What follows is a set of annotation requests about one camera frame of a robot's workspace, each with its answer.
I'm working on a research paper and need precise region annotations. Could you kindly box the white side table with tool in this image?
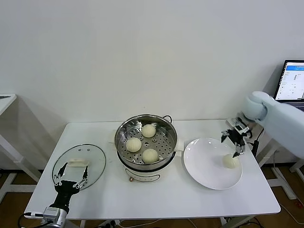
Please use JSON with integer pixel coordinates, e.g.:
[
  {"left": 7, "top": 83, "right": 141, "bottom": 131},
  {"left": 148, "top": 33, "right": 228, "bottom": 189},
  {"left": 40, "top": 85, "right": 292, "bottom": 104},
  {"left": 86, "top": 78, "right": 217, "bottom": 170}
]
[{"left": 0, "top": 93, "right": 43, "bottom": 205}]

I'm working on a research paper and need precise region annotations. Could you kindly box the white power strip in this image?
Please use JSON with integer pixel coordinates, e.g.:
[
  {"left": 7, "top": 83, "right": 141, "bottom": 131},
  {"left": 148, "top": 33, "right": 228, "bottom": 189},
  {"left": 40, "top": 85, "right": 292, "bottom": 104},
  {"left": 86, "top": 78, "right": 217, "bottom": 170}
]
[{"left": 99, "top": 219, "right": 122, "bottom": 228}]

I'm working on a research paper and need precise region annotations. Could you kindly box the stainless steel steamer basket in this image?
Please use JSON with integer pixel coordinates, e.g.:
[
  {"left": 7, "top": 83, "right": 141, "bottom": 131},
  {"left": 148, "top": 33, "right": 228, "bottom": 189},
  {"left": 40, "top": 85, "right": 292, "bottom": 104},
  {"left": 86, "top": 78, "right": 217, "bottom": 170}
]
[{"left": 111, "top": 114, "right": 185, "bottom": 171}]

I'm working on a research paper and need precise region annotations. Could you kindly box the white steamed baozi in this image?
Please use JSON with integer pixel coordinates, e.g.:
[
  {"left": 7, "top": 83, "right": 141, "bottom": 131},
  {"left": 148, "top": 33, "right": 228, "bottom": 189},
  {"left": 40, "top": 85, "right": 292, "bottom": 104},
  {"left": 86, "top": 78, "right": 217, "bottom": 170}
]
[
  {"left": 142, "top": 148, "right": 159, "bottom": 164},
  {"left": 125, "top": 137, "right": 143, "bottom": 152},
  {"left": 142, "top": 123, "right": 156, "bottom": 138},
  {"left": 222, "top": 153, "right": 240, "bottom": 169}
]

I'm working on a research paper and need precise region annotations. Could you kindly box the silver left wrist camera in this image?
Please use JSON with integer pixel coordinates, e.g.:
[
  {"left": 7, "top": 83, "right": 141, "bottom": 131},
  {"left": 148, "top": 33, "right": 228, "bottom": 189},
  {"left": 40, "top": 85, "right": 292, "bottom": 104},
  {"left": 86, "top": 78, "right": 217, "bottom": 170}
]
[{"left": 25, "top": 207, "right": 61, "bottom": 219}]

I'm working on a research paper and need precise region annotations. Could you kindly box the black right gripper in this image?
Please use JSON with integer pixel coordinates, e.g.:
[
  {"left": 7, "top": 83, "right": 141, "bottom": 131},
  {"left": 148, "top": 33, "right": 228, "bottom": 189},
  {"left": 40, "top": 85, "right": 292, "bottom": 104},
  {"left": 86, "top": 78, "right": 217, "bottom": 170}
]
[{"left": 220, "top": 129, "right": 247, "bottom": 159}]

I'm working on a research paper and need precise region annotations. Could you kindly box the glass lid with white handle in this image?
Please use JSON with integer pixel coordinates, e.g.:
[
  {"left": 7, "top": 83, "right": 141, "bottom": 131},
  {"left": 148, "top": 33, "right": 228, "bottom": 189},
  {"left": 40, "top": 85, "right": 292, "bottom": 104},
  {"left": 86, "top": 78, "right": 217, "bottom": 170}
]
[{"left": 51, "top": 143, "right": 106, "bottom": 190}]

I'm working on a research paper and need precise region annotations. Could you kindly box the white side table with laptop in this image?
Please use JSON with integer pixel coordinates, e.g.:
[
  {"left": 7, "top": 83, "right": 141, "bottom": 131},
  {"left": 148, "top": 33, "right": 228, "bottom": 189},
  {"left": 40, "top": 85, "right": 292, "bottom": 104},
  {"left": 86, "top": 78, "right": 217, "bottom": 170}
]
[{"left": 257, "top": 137, "right": 304, "bottom": 200}]

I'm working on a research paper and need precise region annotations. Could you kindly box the white electric cooker base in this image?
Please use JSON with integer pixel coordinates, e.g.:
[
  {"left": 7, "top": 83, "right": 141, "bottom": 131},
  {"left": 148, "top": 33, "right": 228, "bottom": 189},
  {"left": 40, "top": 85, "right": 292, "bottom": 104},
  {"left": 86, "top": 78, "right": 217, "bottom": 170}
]
[{"left": 108, "top": 141, "right": 185, "bottom": 183}]

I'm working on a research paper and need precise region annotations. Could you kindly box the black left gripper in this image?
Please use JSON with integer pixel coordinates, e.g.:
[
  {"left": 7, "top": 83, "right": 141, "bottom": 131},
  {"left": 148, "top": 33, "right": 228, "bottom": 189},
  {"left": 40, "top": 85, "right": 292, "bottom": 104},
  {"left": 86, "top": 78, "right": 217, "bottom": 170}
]
[{"left": 48, "top": 162, "right": 90, "bottom": 211}]

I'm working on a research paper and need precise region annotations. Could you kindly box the grey open laptop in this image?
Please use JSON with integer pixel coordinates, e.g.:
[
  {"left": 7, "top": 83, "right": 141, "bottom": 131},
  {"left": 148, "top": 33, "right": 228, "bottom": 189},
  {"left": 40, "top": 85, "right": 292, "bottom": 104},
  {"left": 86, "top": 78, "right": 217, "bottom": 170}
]
[{"left": 274, "top": 59, "right": 304, "bottom": 103}]

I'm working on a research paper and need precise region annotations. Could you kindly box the white round plate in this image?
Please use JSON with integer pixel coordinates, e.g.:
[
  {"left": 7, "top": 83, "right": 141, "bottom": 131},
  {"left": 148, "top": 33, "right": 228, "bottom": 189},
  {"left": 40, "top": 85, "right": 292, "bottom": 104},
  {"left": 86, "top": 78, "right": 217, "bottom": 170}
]
[{"left": 182, "top": 137, "right": 243, "bottom": 190}]

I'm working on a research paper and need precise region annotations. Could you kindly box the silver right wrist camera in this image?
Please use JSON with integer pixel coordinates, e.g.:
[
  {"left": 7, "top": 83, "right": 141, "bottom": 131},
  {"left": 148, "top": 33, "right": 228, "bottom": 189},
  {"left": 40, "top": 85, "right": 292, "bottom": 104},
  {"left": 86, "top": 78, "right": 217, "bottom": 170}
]
[{"left": 225, "top": 117, "right": 250, "bottom": 133}]

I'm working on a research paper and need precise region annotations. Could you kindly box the black laptop power cable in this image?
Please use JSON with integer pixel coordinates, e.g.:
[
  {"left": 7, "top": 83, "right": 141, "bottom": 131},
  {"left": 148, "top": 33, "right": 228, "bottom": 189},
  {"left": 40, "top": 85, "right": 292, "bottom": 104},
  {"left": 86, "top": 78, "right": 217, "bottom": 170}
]
[{"left": 247, "top": 128, "right": 266, "bottom": 158}]

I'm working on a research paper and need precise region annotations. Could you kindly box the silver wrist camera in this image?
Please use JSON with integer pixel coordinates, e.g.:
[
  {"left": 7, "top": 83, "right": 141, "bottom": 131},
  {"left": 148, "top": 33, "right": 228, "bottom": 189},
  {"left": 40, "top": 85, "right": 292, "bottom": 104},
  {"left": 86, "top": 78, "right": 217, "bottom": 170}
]
[
  {"left": 25, "top": 207, "right": 61, "bottom": 219},
  {"left": 225, "top": 117, "right": 250, "bottom": 133}
]

